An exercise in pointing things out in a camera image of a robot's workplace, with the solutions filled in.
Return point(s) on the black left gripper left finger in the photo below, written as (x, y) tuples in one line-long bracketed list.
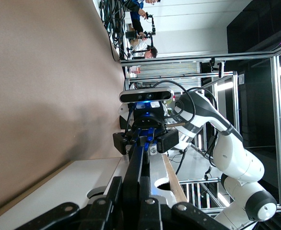
[(97, 213)]

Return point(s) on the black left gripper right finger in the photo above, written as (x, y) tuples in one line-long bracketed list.
[(150, 213)]

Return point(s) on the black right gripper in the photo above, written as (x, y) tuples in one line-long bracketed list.
[(148, 125)]

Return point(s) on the silver metal tool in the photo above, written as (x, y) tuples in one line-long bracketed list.
[(156, 167)]

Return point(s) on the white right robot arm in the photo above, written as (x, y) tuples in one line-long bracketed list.
[(234, 155)]

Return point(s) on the wooden drawer cabinet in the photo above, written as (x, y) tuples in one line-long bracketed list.
[(175, 177)]

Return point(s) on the red artificial rose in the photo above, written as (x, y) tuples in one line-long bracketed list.
[(173, 97)]

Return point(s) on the grey slatted shutter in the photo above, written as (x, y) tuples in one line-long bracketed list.
[(169, 69)]

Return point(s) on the person with dark hair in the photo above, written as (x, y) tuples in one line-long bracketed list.
[(152, 52)]

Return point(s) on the brown paper table cover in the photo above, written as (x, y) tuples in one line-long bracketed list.
[(47, 72)]

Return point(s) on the person in blue jacket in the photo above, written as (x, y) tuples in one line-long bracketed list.
[(135, 21)]

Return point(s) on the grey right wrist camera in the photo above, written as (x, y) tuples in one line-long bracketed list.
[(146, 95)]

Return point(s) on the black camera on frame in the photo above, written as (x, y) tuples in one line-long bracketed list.
[(221, 69)]

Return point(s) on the white wall switch plate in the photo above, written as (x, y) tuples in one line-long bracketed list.
[(241, 78)]

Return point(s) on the aluminium profile frame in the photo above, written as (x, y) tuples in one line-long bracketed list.
[(278, 119)]

